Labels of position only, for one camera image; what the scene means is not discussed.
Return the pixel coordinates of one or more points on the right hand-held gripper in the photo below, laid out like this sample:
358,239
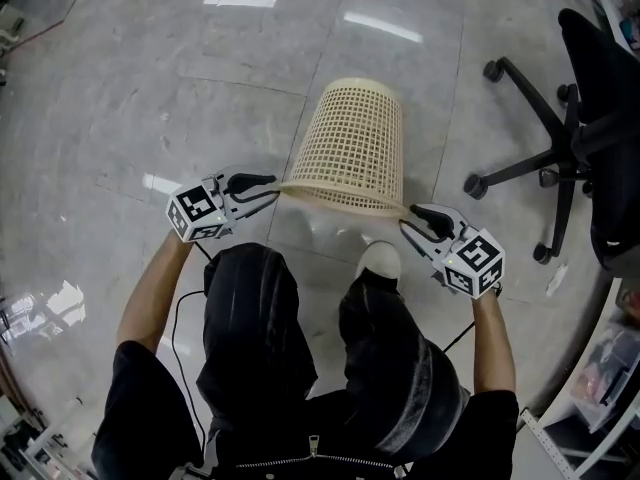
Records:
475,263

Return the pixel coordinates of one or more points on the clear storage bin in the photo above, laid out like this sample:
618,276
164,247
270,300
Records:
610,368

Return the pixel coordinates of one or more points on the person's white shoe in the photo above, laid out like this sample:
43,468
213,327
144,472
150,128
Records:
380,260

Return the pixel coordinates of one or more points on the person's right forearm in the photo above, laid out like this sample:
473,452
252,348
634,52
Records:
492,343

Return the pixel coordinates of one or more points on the black office chair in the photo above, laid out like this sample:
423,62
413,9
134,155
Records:
595,118

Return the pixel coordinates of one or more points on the person's left forearm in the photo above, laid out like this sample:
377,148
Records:
150,298

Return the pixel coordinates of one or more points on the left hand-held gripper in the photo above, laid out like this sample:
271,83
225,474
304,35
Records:
197,210

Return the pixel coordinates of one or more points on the person's black jacket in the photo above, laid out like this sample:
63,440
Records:
140,408

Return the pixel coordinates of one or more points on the person's black trousers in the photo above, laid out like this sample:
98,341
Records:
260,328

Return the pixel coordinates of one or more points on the cream plastic mesh wastebasket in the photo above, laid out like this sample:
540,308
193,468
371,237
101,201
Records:
350,148

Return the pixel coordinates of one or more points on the white paper scrap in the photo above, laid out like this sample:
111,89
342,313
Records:
557,280

